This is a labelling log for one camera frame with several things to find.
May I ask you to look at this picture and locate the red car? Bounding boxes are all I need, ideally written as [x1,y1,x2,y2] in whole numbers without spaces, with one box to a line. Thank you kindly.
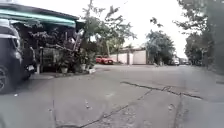
[95,54,115,65]

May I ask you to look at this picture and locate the group of potted plants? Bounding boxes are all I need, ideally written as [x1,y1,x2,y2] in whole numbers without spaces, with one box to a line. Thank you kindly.
[36,39,98,75]

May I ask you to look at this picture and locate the pale wall with posts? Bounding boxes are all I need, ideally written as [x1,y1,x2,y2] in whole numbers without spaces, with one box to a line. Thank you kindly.
[109,48,148,66]

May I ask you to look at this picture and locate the tall leafy trees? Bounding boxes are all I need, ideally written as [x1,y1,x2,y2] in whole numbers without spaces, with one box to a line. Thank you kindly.
[173,0,224,73]

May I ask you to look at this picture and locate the white vehicle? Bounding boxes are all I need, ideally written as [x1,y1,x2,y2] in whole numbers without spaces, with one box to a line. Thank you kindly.
[169,57,181,66]

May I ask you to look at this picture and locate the slender tree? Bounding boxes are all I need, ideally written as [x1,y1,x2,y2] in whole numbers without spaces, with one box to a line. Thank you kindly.
[79,0,137,58]

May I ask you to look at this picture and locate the round green tree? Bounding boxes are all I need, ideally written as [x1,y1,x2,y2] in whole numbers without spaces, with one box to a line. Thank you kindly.
[145,29,176,66]

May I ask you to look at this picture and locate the shelter with green awning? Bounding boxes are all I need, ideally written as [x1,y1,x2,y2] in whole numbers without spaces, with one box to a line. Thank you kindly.
[0,3,81,73]

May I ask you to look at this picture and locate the grey concrete road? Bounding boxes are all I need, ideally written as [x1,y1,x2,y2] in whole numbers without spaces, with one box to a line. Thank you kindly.
[0,63,224,128]

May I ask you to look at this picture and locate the dark car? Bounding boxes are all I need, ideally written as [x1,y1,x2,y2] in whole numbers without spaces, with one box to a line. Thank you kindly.
[0,18,37,94]

